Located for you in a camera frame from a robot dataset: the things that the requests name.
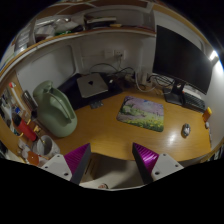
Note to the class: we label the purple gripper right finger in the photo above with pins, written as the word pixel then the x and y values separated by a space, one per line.
pixel 153 166

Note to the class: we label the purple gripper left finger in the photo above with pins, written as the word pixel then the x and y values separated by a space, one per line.
pixel 70 167

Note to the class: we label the floral landscape mouse pad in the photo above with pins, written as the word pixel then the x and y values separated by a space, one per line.
pixel 142 113

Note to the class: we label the grey computer mouse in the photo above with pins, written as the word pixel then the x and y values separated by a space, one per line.
pixel 186 130

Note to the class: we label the white ceramic mug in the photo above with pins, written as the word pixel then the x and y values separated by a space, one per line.
pixel 47 147

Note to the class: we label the orange round lid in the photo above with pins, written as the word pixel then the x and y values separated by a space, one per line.
pixel 33 158

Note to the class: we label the green plastic watering can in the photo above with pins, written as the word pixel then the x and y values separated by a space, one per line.
pixel 54 110

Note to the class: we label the red cylindrical can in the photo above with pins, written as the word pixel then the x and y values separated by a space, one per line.
pixel 27 131

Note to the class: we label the black keyboard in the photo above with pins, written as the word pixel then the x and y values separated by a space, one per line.
pixel 193 103

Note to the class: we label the yellow small box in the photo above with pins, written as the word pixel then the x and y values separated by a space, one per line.
pixel 206 115

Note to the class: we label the silver mini desktop computer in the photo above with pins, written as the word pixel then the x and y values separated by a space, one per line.
pixel 91 85

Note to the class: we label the black box under computer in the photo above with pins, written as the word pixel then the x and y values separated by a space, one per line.
pixel 71 90

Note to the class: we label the black computer monitor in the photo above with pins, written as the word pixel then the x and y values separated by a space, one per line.
pixel 178 58

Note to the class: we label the white wall power socket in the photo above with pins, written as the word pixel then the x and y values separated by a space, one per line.
pixel 109 53

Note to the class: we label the wooden wall shelf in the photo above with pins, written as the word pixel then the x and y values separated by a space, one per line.
pixel 25 42

